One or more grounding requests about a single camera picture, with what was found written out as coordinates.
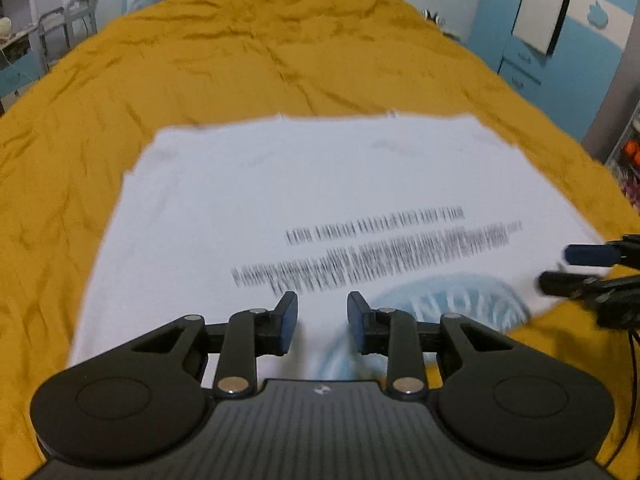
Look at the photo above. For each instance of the white ball lamp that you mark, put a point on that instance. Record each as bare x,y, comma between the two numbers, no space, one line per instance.
5,27

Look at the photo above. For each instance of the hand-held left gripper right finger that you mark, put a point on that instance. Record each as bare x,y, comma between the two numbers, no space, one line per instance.
357,321

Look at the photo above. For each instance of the yellow quilted blanket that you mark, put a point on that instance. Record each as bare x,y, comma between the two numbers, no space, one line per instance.
250,50

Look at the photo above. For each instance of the white printed sweatshirt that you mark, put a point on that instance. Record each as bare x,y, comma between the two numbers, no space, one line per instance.
310,200

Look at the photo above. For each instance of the black and white headphones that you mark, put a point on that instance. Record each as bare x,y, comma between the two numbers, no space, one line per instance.
433,16

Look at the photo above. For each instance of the orange item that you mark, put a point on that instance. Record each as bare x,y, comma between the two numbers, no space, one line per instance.
631,152

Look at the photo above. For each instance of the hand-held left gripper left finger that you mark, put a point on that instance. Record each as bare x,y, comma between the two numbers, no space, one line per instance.
287,321

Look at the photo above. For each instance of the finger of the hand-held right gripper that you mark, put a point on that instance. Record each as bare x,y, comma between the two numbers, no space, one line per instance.
562,283
587,255

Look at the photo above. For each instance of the black framed mirror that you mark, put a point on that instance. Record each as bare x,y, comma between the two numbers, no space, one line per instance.
542,5

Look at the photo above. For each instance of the metal frame chair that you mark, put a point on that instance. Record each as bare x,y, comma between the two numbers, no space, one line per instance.
67,22

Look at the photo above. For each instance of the white and blue desk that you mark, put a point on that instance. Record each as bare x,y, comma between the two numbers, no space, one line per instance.
17,67

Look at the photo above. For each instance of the blue wardrobe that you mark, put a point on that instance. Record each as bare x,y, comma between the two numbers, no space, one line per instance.
590,60

